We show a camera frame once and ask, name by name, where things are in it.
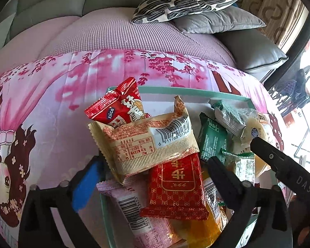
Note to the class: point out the black white patterned pillow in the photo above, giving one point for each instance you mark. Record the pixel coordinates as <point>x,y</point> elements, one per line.
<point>186,0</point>

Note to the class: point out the pale round cake packet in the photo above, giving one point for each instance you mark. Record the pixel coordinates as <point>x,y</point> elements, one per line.
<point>261,126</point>

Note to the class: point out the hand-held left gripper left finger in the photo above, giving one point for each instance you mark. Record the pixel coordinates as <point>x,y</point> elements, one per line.
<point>86,183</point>

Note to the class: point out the pink sofa cover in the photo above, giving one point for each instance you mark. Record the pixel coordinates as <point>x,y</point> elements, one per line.
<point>106,33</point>

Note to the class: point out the grey leather cushion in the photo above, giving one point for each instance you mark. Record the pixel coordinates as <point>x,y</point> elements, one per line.
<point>253,49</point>

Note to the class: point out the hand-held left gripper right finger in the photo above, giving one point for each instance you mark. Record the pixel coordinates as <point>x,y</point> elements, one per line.
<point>223,180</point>

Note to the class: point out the printed blanket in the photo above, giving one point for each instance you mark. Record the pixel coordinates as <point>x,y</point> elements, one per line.
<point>54,95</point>

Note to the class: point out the pink snack packet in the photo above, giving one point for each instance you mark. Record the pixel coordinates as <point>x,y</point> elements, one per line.
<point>134,206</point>

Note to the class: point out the red gold-patterned packet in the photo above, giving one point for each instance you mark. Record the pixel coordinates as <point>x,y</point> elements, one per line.
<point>175,186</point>

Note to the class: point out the grey sofa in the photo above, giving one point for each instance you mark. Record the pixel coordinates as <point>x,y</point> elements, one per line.
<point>54,0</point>

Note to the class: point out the clear pastry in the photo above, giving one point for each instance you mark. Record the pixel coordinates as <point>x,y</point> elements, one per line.
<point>228,116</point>

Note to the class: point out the dark green biscuit packet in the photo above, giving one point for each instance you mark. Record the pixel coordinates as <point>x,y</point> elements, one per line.
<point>213,137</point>

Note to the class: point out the beige patterned curtain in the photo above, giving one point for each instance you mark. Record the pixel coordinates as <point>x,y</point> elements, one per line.
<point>273,5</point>

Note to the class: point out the teal shallow box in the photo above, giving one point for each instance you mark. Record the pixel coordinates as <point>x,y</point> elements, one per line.
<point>196,91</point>

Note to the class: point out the yellow transparent snack packet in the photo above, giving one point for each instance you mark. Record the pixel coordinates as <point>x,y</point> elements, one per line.
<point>204,230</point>

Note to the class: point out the beige orange-print snack packet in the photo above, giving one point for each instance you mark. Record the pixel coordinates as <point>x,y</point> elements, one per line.
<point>134,147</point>

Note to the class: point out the dark red zigzag-edged packet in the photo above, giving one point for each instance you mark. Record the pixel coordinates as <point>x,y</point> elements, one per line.
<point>130,100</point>

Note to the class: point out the green white snack packet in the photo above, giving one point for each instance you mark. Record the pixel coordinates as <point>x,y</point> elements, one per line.
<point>239,165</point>

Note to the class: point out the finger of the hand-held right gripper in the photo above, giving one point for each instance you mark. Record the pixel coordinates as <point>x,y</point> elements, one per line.
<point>271,157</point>

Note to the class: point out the grey pillow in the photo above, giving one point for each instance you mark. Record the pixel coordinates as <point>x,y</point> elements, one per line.
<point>222,20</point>

